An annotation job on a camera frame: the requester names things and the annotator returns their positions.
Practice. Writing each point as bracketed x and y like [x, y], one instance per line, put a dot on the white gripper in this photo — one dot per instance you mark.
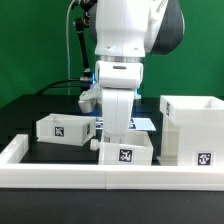
[118, 82]

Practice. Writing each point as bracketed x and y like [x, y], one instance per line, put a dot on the white drawer box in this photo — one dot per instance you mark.
[66, 129]
[135, 149]

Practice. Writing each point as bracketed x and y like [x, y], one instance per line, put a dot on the white drawer cabinet frame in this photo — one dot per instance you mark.
[192, 131]

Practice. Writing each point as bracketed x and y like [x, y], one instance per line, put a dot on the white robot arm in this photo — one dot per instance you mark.
[125, 32]

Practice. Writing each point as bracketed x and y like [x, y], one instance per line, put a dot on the paper sheet with markers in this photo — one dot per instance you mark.
[143, 124]

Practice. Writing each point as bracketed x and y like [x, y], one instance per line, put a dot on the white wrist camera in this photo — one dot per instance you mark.
[88, 99]

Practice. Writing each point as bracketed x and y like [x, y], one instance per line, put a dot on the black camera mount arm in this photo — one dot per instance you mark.
[81, 24]

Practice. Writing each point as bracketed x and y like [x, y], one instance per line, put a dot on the white workspace border frame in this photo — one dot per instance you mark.
[14, 173]

